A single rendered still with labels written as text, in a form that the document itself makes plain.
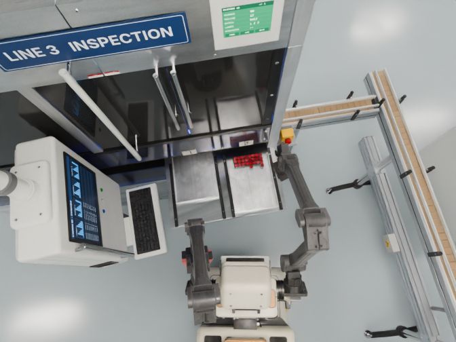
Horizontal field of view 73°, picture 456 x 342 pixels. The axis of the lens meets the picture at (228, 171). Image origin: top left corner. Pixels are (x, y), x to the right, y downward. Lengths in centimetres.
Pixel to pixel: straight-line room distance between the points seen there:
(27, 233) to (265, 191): 121
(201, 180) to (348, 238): 147
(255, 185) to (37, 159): 114
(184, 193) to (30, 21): 121
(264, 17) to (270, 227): 200
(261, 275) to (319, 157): 183
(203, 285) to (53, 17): 91
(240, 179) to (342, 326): 150
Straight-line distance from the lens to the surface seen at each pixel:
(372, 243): 292
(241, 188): 188
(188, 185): 191
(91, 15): 101
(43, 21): 105
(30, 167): 144
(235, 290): 131
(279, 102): 149
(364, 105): 219
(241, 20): 102
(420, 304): 243
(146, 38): 105
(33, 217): 137
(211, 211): 186
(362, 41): 380
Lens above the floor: 270
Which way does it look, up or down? 71 degrees down
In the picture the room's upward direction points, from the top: 7 degrees counter-clockwise
